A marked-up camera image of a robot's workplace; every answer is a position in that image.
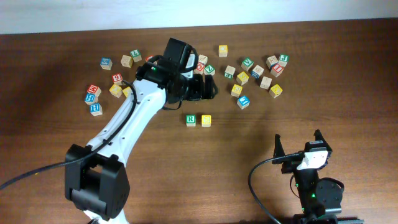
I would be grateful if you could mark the blue U side block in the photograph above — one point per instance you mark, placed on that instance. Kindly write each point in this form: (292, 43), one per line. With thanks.
(257, 71)

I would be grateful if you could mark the yellow block left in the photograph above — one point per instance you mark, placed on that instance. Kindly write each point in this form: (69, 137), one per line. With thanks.
(116, 90)

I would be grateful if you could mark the blue H block front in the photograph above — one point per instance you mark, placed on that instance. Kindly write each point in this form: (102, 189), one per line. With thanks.
(96, 109)

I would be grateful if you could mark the blue I wooden block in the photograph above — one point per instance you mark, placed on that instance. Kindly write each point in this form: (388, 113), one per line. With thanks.
(243, 102)

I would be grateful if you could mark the plain butterfly block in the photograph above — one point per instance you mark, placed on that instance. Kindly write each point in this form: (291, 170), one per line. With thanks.
(265, 83)

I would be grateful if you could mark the yellow G wooden block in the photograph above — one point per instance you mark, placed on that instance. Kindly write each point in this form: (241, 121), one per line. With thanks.
(127, 92)

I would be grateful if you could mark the red M wooden block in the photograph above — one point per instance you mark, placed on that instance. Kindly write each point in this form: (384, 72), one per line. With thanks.
(95, 90)

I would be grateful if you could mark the plain wooden block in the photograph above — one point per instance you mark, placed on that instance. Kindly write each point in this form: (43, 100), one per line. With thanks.
(126, 61)

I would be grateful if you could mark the green J side block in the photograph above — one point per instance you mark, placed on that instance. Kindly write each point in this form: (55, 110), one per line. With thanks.
(229, 72)

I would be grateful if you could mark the blue h block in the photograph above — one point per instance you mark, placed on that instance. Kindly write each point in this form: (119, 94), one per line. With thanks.
(96, 109)
(90, 99)

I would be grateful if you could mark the yellow block near I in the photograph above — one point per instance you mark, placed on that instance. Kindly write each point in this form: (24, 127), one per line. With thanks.
(236, 90)

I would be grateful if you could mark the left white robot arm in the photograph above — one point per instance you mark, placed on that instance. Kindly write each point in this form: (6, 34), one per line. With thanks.
(95, 175)

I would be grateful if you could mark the green V wooden block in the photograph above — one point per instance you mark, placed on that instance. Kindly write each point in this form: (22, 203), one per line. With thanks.
(247, 63)

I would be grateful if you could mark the green Z wooden block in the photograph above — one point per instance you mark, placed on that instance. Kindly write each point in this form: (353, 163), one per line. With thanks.
(209, 70)

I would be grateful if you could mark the yellow block centre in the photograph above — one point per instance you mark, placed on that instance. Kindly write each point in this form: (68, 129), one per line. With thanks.
(242, 78)

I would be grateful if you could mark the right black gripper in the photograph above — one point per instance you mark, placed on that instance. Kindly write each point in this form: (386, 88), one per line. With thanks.
(290, 164)

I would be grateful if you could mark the red 7 wooden block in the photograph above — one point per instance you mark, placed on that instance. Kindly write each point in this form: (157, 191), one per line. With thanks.
(149, 57)

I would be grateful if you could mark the red Q wooden block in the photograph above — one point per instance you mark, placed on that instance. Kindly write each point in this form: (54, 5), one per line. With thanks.
(200, 68)

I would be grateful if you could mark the green R wooden block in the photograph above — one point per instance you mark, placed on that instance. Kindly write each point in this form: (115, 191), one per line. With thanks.
(191, 120)

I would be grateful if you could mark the yellow far wooden block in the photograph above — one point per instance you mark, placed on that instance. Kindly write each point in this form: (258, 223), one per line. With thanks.
(223, 51)

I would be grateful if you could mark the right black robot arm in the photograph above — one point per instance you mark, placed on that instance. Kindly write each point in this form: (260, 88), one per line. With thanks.
(320, 198)

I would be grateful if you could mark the green J top block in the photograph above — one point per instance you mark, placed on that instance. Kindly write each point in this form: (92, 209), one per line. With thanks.
(283, 60)

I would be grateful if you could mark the red I wooden block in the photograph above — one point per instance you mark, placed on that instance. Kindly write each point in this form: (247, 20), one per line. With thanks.
(276, 70)

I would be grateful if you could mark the red 6 wooden block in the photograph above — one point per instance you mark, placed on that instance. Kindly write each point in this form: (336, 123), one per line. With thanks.
(117, 79)

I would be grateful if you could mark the green L wooden block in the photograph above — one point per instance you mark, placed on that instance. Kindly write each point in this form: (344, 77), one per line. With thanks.
(136, 55)

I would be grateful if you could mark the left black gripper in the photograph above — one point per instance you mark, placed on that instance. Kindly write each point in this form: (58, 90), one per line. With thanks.
(198, 94)

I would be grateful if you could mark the blue H block rear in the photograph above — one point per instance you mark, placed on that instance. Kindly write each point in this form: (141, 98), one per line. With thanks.
(90, 99)

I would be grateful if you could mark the yellow block far right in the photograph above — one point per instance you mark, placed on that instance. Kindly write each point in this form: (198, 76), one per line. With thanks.
(275, 91)

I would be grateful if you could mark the yellow S wooden block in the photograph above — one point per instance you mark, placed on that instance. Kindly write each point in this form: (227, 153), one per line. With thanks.
(206, 120)

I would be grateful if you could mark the blue 5 wooden block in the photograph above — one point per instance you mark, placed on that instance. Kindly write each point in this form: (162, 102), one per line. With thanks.
(106, 63)

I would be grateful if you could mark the plain block behind Q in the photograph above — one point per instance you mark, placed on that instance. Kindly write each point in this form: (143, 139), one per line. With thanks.
(203, 59)

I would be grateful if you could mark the plain block blue side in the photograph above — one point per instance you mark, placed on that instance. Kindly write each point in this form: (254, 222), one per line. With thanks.
(271, 61)

